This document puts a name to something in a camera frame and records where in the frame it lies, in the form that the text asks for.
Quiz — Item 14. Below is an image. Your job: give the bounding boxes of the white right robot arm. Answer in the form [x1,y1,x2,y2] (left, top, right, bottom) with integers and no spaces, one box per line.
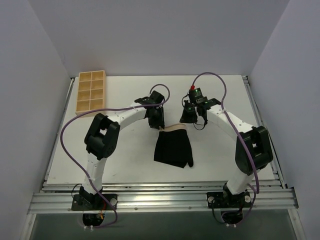
[180,98,274,207]

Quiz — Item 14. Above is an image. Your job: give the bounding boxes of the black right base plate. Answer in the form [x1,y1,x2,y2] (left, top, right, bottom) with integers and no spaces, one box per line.
[206,191,252,209]

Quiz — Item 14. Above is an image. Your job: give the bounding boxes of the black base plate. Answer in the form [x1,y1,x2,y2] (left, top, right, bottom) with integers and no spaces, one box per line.
[206,191,252,209]
[71,193,118,211]

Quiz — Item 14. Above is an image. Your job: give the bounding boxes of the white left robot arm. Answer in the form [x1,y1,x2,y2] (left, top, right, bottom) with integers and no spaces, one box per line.
[79,96,165,210]

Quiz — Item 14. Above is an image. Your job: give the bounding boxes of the wooden compartment tray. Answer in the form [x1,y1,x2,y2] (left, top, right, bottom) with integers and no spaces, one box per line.
[75,70,106,116]

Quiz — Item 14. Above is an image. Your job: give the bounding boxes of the black underwear with beige waistband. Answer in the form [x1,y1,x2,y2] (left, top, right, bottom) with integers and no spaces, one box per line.
[153,123,194,169]

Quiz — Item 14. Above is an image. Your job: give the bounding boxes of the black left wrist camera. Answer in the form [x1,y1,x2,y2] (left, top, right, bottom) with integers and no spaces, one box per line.
[147,90,165,105]

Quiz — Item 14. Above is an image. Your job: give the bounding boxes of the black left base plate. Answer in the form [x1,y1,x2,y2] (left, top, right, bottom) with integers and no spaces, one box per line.
[71,193,118,211]

